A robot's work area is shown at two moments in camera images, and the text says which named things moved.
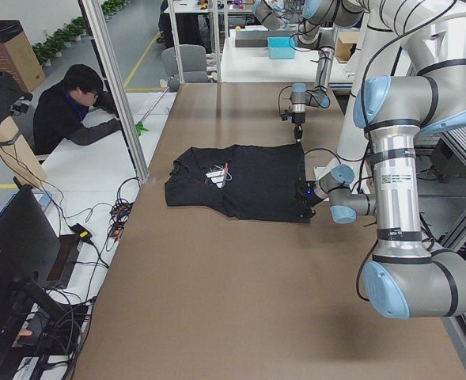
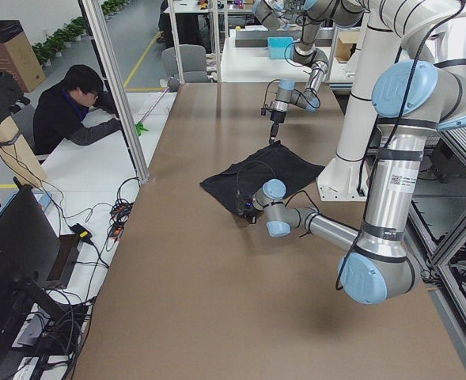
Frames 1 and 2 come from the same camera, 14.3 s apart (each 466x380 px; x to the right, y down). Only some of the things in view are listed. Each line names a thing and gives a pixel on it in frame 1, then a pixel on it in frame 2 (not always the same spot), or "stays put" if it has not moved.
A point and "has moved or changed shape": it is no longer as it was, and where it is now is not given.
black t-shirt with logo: [256, 182] has moved or changed shape
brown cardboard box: [4, 47] stays put
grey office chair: [194, 64] stays put
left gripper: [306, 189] → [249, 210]
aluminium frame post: [95, 20] stays put
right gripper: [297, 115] → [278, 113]
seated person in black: [61, 110] stays put
